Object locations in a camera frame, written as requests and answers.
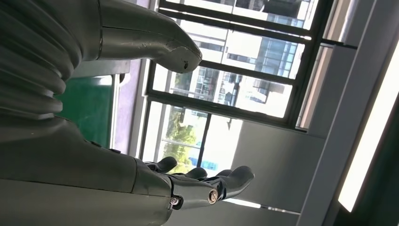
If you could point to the green conveyor belt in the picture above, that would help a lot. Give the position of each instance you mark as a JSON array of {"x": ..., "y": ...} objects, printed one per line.
[{"x": 90, "y": 112}]

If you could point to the dark window frame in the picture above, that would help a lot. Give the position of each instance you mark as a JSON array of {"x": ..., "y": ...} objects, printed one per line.
[{"x": 218, "y": 108}]

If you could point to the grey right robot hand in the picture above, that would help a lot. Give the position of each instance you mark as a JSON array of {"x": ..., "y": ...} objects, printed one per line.
[{"x": 62, "y": 171}]

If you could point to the long ceiling light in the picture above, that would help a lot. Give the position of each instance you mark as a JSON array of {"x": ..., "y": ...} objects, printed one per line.
[{"x": 369, "y": 134}]

